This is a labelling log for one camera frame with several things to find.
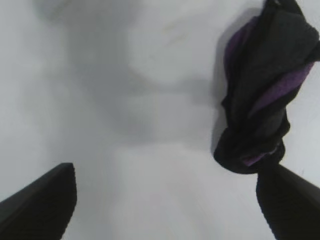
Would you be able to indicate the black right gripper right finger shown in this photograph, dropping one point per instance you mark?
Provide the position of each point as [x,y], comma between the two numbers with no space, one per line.
[292,207]

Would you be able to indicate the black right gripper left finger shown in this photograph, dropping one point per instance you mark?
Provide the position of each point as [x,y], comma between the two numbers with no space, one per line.
[35,207]

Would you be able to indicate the black purple cloth rag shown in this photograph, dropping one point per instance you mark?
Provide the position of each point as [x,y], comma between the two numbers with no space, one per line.
[262,75]

